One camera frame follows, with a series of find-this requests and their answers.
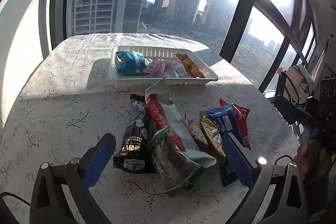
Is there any floral tablecloth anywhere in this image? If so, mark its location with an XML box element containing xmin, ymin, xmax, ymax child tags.
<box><xmin>1</xmin><ymin>34</ymin><xmax>298</xmax><ymax>223</ymax></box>

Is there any blue snack bag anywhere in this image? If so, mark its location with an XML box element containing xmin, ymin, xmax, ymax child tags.
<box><xmin>116</xmin><ymin>51</ymin><xmax>149</xmax><ymax>75</ymax></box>

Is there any small floral snack packet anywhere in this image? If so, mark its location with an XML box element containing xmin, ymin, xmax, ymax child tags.
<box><xmin>185</xmin><ymin>114</ymin><xmax>209</xmax><ymax>152</ymax></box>

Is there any black gold snack packet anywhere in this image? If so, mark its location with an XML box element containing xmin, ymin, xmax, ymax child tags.
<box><xmin>113</xmin><ymin>94</ymin><xmax>156</xmax><ymax>174</ymax></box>

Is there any orange snack stick packet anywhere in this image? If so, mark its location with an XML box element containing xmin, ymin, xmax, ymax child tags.
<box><xmin>176</xmin><ymin>53</ymin><xmax>206</xmax><ymax>79</ymax></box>

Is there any white plastic tray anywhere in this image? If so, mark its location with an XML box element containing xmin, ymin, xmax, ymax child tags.
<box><xmin>109</xmin><ymin>45</ymin><xmax>218</xmax><ymax>86</ymax></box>

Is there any gold snack bag red circle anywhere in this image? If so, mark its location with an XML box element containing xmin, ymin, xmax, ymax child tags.
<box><xmin>199</xmin><ymin>111</ymin><xmax>226</xmax><ymax>164</ymax></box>

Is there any dark blue Tipo snack packet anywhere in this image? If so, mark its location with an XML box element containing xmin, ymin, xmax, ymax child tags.
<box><xmin>205</xmin><ymin>105</ymin><xmax>244</xmax><ymax>187</ymax></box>

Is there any red white long snack packet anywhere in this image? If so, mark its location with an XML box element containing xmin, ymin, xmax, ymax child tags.
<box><xmin>145</xmin><ymin>80</ymin><xmax>217</xmax><ymax>168</ymax></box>

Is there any clear pink snack packet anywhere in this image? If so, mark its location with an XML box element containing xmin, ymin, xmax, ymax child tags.
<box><xmin>163</xmin><ymin>61</ymin><xmax>189</xmax><ymax>78</ymax></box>

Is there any person's right hand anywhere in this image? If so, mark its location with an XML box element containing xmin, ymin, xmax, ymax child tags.
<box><xmin>293</xmin><ymin>139</ymin><xmax>334</xmax><ymax>186</ymax></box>

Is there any cluttered black rack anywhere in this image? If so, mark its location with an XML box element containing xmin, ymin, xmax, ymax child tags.
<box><xmin>272</xmin><ymin>64</ymin><xmax>324</xmax><ymax>124</ymax></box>

